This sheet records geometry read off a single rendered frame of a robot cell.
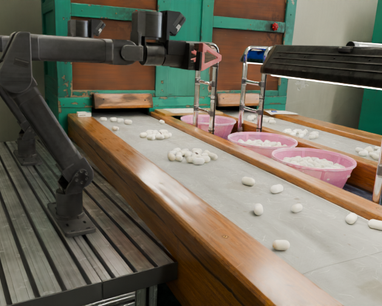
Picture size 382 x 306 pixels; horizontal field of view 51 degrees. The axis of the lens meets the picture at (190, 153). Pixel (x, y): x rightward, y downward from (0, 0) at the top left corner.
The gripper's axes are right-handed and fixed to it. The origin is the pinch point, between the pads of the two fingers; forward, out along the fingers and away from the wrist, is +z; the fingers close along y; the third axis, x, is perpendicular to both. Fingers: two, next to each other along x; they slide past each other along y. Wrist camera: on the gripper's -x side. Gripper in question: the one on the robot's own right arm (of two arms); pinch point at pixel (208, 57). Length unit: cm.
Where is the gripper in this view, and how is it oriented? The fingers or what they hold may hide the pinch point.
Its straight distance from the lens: 112.1
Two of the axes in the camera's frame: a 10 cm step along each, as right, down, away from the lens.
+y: -5.1, -2.4, 8.2
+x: -0.6, 9.7, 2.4
